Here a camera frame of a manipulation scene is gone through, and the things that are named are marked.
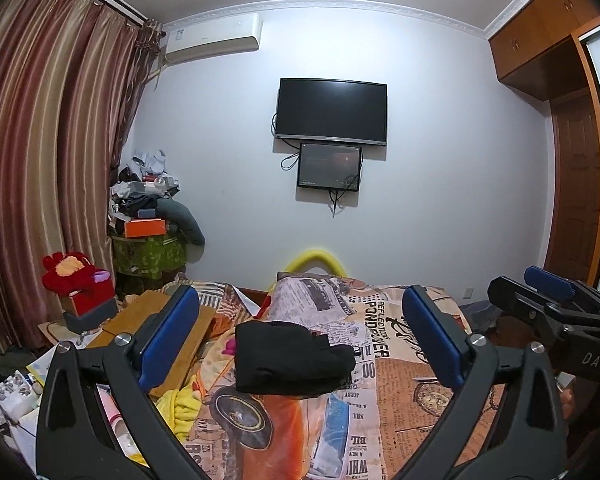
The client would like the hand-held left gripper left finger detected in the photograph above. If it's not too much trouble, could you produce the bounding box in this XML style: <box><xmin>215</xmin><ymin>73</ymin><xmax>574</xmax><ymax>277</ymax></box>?
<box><xmin>35</xmin><ymin>284</ymin><xmax>217</xmax><ymax>480</ymax></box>

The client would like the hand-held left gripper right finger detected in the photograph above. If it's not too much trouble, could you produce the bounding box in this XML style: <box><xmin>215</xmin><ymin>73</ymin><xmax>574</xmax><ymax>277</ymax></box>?
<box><xmin>401</xmin><ymin>284</ymin><xmax>568</xmax><ymax>480</ymax></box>

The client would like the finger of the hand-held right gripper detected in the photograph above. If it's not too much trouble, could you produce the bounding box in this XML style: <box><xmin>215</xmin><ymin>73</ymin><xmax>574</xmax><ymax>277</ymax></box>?
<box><xmin>524</xmin><ymin>265</ymin><xmax>600</xmax><ymax>317</ymax></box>
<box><xmin>487</xmin><ymin>275</ymin><xmax>571</xmax><ymax>333</ymax></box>

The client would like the black zip hoodie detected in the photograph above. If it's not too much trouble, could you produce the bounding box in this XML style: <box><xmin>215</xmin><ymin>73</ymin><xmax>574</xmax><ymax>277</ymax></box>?
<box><xmin>234</xmin><ymin>320</ymin><xmax>357</xmax><ymax>397</ymax></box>

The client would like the dark blue cloth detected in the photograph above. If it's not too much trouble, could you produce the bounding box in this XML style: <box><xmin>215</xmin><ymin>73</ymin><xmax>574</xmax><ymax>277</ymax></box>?
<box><xmin>459</xmin><ymin>300</ymin><xmax>502</xmax><ymax>332</ymax></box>

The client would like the bamboo lap desk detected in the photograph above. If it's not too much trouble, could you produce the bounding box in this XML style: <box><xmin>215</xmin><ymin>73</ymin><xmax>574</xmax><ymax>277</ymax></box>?
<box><xmin>87</xmin><ymin>287</ymin><xmax>217</xmax><ymax>397</ymax></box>

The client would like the newspaper print blanket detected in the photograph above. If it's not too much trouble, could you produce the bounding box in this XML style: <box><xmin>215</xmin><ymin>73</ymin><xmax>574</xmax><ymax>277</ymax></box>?
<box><xmin>145</xmin><ymin>271</ymin><xmax>512</xmax><ymax>480</ymax></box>

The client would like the yellow cloth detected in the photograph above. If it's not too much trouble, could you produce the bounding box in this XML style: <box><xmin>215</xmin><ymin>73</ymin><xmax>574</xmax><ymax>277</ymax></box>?
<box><xmin>155</xmin><ymin>382</ymin><xmax>204</xmax><ymax>444</ymax></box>

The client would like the grey box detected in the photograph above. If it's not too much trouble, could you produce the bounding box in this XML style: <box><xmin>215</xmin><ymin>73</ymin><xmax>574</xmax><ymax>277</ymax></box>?
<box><xmin>62</xmin><ymin>296</ymin><xmax>120</xmax><ymax>334</ymax></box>

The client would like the green patterned storage box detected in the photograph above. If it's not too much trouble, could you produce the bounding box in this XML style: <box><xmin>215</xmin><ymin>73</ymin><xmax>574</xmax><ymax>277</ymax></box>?
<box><xmin>111</xmin><ymin>232</ymin><xmax>188</xmax><ymax>280</ymax></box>

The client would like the pink bottle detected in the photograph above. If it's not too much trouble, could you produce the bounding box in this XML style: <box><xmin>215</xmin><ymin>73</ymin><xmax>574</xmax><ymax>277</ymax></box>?
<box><xmin>97</xmin><ymin>385</ymin><xmax>137</xmax><ymax>457</ymax></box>

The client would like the brown wooden door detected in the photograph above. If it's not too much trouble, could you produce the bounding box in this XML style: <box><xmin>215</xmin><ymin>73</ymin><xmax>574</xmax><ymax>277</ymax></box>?
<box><xmin>542</xmin><ymin>90</ymin><xmax>600</xmax><ymax>275</ymax></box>

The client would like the orange box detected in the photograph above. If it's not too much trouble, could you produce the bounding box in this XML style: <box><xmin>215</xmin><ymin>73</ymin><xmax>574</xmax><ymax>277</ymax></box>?
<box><xmin>122</xmin><ymin>217</ymin><xmax>166</xmax><ymax>239</ymax></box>

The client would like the red plush toy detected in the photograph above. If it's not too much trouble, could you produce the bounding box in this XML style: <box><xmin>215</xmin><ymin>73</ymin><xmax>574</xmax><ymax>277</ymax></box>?
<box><xmin>42</xmin><ymin>251</ymin><xmax>94</xmax><ymax>294</ymax></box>

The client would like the yellow foam tube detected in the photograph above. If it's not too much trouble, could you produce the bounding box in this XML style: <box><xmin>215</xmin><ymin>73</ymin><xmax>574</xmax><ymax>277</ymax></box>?
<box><xmin>267</xmin><ymin>247</ymin><xmax>346</xmax><ymax>293</ymax></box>

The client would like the pile of assorted clutter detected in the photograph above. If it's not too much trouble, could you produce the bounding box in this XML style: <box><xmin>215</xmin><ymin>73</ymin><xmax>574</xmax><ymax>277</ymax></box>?
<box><xmin>108</xmin><ymin>148</ymin><xmax>182</xmax><ymax>223</ymax></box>

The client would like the striped brown curtain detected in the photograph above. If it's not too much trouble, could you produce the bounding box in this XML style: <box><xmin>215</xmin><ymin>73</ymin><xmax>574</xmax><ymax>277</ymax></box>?
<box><xmin>0</xmin><ymin>0</ymin><xmax>164</xmax><ymax>361</ymax></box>

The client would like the white air conditioner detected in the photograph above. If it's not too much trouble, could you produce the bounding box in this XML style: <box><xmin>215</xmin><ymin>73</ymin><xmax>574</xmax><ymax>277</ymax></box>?
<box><xmin>162</xmin><ymin>12</ymin><xmax>264</xmax><ymax>66</ymax></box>

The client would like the black monitor cable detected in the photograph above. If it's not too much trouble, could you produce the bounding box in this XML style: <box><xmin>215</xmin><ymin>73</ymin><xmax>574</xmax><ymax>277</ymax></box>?
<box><xmin>329</xmin><ymin>175</ymin><xmax>362</xmax><ymax>219</ymax></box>

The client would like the small wall monitor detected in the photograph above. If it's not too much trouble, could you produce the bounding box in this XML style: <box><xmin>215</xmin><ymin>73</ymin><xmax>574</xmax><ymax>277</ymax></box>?
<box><xmin>296</xmin><ymin>141</ymin><xmax>364</xmax><ymax>192</ymax></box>

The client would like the black wall television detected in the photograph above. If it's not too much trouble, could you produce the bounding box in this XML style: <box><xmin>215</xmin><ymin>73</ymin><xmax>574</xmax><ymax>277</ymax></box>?
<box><xmin>272</xmin><ymin>77</ymin><xmax>389</xmax><ymax>149</ymax></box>

